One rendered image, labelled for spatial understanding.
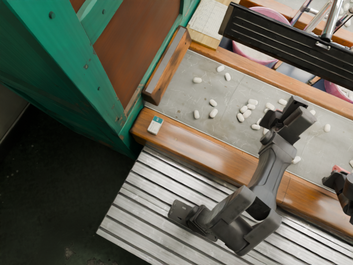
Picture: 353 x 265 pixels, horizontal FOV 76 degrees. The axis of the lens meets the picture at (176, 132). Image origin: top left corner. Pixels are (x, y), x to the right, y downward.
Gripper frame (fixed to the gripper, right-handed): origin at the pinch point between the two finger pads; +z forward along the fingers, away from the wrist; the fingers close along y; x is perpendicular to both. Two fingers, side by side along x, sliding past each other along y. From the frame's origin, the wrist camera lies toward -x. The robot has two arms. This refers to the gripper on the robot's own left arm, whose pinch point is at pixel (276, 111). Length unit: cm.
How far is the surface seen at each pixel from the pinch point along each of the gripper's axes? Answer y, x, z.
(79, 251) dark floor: 56, 124, -20
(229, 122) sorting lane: 12.7, 10.8, -1.0
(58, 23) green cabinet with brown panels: 45, -19, -53
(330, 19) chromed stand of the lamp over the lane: 5.4, -30.0, -11.3
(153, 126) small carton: 37.0, 17.2, -15.6
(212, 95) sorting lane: 22.7, 6.1, 4.6
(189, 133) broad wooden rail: 24.5, 16.3, -11.4
